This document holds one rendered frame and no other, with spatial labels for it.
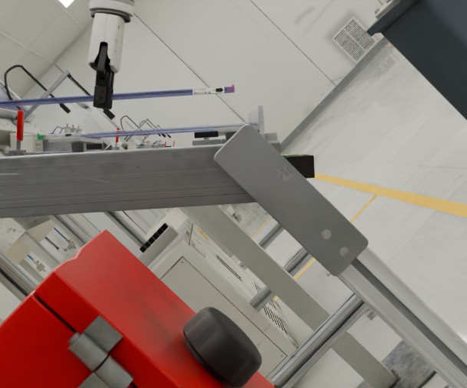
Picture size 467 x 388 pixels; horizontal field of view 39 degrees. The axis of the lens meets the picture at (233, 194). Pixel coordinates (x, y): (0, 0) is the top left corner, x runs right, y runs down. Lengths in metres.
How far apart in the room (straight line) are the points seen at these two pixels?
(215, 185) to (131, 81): 8.20
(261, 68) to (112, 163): 8.21
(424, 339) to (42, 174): 0.42
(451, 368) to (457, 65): 0.77
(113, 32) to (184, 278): 1.10
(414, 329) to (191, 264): 1.52
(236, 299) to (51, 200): 1.54
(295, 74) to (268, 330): 6.91
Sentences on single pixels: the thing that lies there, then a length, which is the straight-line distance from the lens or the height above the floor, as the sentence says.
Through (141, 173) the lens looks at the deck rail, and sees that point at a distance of 0.67.
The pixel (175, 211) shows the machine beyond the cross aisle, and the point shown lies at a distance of 5.70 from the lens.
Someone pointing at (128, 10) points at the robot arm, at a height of 1.05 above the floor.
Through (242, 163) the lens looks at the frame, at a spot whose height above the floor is 0.73.
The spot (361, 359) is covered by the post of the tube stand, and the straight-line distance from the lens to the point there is 1.74.
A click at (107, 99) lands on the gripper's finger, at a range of 1.27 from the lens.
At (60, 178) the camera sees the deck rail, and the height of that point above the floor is 0.85.
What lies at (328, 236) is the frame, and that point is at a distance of 0.64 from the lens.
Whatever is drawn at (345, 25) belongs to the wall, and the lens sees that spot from 9.10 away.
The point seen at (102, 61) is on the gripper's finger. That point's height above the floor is 1.01.
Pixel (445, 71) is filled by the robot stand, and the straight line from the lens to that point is 1.38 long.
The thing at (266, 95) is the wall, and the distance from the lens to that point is 8.83.
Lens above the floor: 0.77
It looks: 4 degrees down
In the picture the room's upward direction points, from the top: 46 degrees counter-clockwise
